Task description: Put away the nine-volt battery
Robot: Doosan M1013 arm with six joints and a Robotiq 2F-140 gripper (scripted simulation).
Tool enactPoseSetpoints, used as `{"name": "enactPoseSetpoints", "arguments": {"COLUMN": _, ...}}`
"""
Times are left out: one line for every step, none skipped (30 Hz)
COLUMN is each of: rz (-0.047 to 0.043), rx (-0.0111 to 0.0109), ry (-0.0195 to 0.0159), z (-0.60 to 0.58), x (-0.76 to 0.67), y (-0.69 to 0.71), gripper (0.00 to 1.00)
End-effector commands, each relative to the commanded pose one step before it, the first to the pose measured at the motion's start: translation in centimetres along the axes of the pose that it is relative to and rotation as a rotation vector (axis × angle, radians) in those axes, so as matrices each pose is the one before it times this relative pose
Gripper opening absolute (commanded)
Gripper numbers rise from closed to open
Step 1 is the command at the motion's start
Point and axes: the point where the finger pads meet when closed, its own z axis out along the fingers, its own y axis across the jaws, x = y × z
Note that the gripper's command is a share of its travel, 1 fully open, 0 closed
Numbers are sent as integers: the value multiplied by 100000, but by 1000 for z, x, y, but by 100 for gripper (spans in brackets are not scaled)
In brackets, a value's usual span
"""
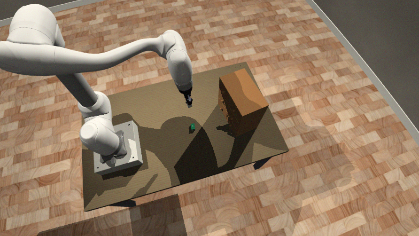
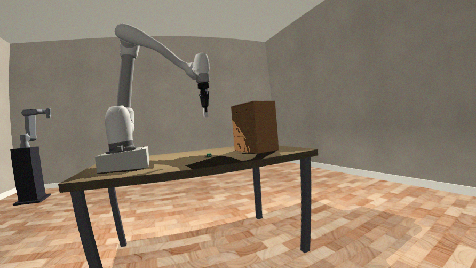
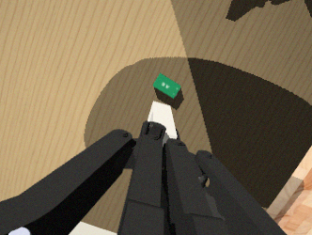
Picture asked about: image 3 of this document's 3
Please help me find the green nine-volt battery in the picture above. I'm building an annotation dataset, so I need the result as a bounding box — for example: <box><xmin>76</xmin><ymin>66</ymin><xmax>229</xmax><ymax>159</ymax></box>
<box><xmin>153</xmin><ymin>73</ymin><xmax>181</xmax><ymax>99</ymax></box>

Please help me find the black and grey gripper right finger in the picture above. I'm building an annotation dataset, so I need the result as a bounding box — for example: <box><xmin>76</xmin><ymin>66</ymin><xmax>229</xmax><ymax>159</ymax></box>
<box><xmin>161</xmin><ymin>104</ymin><xmax>287</xmax><ymax>235</ymax></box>

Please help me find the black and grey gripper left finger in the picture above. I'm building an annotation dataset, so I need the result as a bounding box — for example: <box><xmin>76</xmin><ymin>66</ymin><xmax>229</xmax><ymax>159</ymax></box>
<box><xmin>0</xmin><ymin>102</ymin><xmax>166</xmax><ymax>235</ymax></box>

